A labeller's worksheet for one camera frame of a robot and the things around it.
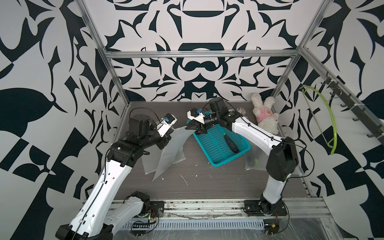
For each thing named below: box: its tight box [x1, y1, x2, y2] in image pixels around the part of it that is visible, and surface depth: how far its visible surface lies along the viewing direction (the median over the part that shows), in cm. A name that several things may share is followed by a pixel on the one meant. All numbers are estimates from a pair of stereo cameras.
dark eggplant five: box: [224, 132, 239, 154], surface depth 96 cm
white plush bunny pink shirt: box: [251, 93, 279, 135], surface depth 104 cm
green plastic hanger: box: [299, 85, 337, 155], surface depth 73 cm
